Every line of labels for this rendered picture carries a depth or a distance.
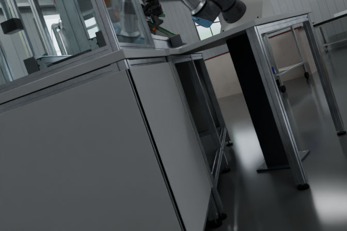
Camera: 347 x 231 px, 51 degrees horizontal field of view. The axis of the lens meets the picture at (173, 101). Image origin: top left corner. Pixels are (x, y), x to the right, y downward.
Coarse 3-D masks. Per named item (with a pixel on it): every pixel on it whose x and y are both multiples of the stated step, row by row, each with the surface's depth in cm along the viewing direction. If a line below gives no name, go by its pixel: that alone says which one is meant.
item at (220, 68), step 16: (288, 32) 611; (304, 32) 622; (272, 48) 634; (288, 48) 618; (304, 48) 604; (208, 64) 717; (224, 64) 697; (288, 64) 625; (224, 80) 706; (224, 96) 715
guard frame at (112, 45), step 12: (96, 0) 112; (96, 12) 112; (108, 24) 112; (144, 24) 160; (108, 36) 113; (108, 48) 113; (120, 48) 115; (132, 48) 128; (144, 48) 144; (72, 60) 115; (84, 60) 115; (36, 72) 118; (48, 72) 118; (12, 84) 120; (24, 84) 119
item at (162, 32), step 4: (148, 24) 281; (152, 24) 279; (152, 28) 267; (160, 28) 278; (152, 32) 267; (156, 32) 266; (160, 32) 265; (164, 32) 264; (168, 32) 276; (164, 36) 265; (168, 36) 277; (172, 36) 276
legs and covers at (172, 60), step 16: (176, 64) 317; (192, 64) 241; (176, 80) 171; (192, 80) 243; (208, 80) 313; (192, 96) 322; (208, 96) 320; (192, 112) 324; (208, 112) 244; (192, 128) 173; (208, 128) 245; (224, 128) 302; (224, 160) 246; (208, 176) 174
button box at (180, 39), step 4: (176, 36) 224; (180, 36) 224; (184, 36) 242; (172, 40) 225; (176, 40) 224; (180, 40) 224; (184, 40) 236; (172, 44) 225; (176, 44) 225; (180, 44) 229; (184, 44) 242
